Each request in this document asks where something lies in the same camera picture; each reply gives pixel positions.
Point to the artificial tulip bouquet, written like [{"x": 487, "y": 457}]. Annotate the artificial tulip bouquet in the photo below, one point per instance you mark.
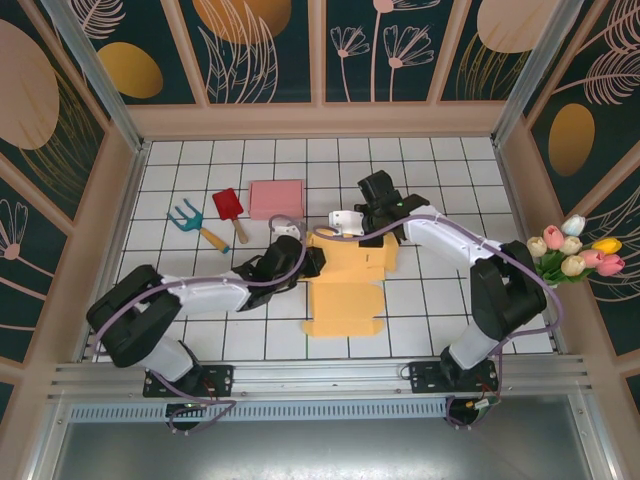
[{"x": 570, "y": 250}]

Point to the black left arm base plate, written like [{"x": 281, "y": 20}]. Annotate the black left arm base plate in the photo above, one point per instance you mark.
[{"x": 215, "y": 375}]

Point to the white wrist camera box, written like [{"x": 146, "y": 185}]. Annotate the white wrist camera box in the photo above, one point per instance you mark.
[
  {"x": 347, "y": 222},
  {"x": 286, "y": 231}
]

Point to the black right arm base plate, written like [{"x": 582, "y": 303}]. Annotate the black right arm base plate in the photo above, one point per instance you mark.
[{"x": 425, "y": 375}]

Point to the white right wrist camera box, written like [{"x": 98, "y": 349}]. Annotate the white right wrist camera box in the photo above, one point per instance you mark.
[{"x": 347, "y": 222}]

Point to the grey metal sheet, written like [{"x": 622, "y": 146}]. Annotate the grey metal sheet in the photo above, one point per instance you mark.
[{"x": 320, "y": 450}]

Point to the yellow paper box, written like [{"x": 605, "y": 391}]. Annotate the yellow paper box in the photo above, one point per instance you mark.
[{"x": 345, "y": 300}]

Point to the aluminium mounting rail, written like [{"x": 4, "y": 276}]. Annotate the aluminium mounting rail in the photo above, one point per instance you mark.
[{"x": 320, "y": 375}]

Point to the red toy shovel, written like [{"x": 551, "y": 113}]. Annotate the red toy shovel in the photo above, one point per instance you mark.
[{"x": 227, "y": 204}]

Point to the teal toy rake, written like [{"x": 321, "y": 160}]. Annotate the teal toy rake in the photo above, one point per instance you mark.
[{"x": 187, "y": 220}]

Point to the white vase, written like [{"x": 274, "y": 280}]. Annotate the white vase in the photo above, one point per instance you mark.
[{"x": 549, "y": 286}]

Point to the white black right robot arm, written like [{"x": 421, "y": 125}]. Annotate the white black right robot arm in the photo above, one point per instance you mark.
[{"x": 450, "y": 237}]

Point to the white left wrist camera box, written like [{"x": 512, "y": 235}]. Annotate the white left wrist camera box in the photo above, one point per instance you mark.
[{"x": 286, "y": 231}]

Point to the aluminium frame post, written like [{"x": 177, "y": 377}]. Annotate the aluminium frame post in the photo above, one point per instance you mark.
[
  {"x": 100, "y": 75},
  {"x": 535, "y": 65}
]

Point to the pink paper box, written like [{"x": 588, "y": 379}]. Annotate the pink paper box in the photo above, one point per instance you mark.
[{"x": 275, "y": 200}]

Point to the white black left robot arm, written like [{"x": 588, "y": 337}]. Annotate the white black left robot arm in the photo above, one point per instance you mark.
[{"x": 210, "y": 297}]

